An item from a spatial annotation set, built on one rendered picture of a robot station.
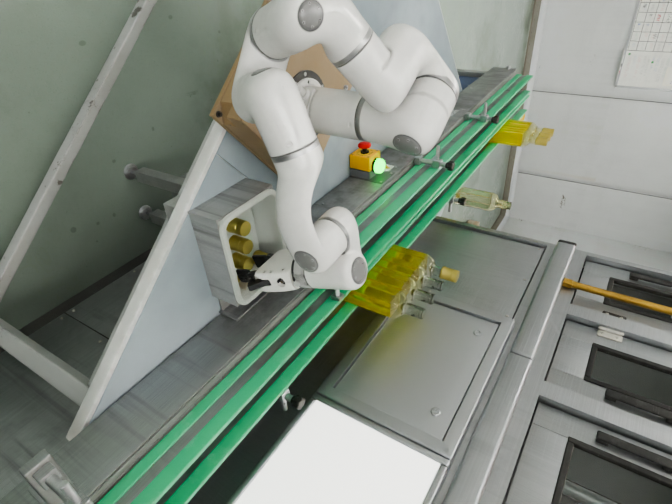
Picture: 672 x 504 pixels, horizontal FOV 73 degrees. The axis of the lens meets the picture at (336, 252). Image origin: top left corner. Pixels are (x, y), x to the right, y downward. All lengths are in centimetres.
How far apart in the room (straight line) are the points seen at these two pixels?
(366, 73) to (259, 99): 19
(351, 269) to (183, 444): 43
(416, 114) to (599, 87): 610
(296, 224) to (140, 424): 47
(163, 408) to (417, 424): 53
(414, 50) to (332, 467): 82
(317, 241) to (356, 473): 50
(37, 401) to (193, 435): 60
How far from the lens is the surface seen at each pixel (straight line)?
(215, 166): 99
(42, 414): 139
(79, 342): 154
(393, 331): 127
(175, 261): 97
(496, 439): 110
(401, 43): 87
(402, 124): 87
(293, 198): 74
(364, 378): 116
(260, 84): 73
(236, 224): 99
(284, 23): 74
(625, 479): 118
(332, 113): 95
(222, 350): 102
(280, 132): 73
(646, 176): 726
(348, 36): 79
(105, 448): 96
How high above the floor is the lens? 145
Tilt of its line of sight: 29 degrees down
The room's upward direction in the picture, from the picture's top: 108 degrees clockwise
